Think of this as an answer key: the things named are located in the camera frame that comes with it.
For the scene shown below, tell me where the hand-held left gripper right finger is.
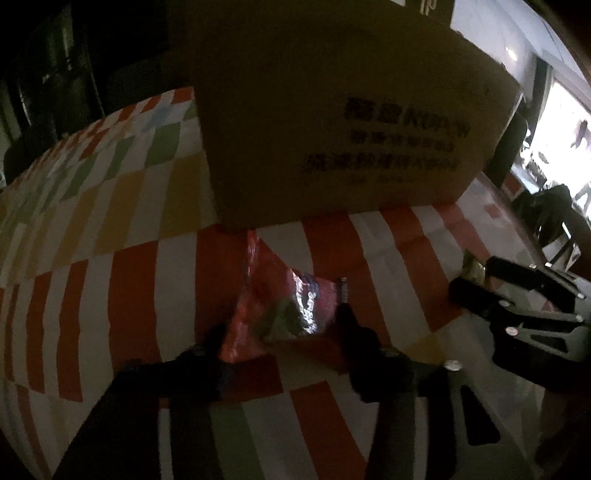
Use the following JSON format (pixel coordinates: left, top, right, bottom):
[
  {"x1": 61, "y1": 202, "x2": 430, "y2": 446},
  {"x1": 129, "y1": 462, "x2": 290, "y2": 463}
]
[{"x1": 335, "y1": 305, "x2": 541, "y2": 480}]

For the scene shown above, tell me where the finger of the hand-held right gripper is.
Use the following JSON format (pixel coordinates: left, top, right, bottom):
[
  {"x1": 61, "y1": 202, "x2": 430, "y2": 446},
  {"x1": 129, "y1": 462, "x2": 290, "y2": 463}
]
[
  {"x1": 485, "y1": 256, "x2": 591, "y2": 301},
  {"x1": 448, "y1": 276, "x2": 589, "y2": 358}
]

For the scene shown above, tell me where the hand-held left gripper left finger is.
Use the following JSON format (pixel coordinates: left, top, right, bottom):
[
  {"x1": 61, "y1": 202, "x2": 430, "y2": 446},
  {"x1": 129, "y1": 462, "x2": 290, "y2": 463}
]
[{"x1": 51, "y1": 323, "x2": 241, "y2": 480}]

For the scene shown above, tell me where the yellow-green snack packet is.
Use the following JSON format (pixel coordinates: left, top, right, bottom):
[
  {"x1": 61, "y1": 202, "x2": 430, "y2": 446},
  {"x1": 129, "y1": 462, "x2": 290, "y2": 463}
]
[{"x1": 462, "y1": 249, "x2": 490, "y2": 282}]

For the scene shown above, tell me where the large red snack packet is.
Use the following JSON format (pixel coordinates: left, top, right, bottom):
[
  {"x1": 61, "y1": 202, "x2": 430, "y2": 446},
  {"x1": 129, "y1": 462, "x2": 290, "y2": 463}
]
[{"x1": 222, "y1": 231, "x2": 349, "y2": 365}]

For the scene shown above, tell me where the large cardboard box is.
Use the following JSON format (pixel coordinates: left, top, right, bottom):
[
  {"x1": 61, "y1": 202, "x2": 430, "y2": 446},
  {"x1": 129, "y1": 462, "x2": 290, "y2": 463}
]
[{"x1": 187, "y1": 0, "x2": 525, "y2": 232}]

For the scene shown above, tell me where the black chair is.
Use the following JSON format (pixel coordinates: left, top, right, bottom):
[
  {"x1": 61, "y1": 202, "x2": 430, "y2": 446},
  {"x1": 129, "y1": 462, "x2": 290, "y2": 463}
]
[
  {"x1": 485, "y1": 111, "x2": 529, "y2": 185},
  {"x1": 512, "y1": 182, "x2": 587, "y2": 268}
]

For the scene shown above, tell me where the colourful checked tablecloth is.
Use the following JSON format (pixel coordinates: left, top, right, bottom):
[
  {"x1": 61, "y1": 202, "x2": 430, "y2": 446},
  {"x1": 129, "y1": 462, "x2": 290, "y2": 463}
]
[{"x1": 0, "y1": 85, "x2": 555, "y2": 480}]

